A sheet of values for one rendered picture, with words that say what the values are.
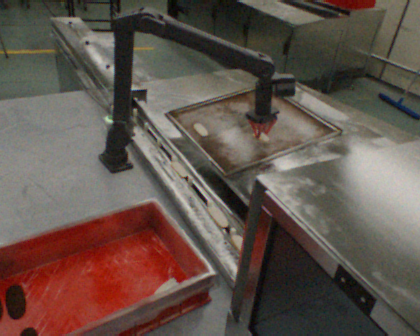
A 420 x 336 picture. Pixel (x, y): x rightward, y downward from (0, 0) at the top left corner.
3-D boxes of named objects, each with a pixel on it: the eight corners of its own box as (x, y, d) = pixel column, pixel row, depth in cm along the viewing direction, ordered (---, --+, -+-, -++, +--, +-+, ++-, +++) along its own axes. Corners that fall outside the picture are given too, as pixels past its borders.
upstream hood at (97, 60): (51, 29, 270) (49, 15, 265) (80, 29, 278) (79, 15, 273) (108, 108, 179) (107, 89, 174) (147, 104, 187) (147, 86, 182)
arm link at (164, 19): (141, 22, 126) (137, 31, 117) (146, 3, 123) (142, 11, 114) (266, 73, 135) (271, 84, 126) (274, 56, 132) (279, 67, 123)
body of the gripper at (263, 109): (280, 115, 139) (281, 95, 134) (257, 124, 134) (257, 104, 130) (267, 108, 143) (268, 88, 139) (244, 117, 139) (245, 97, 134)
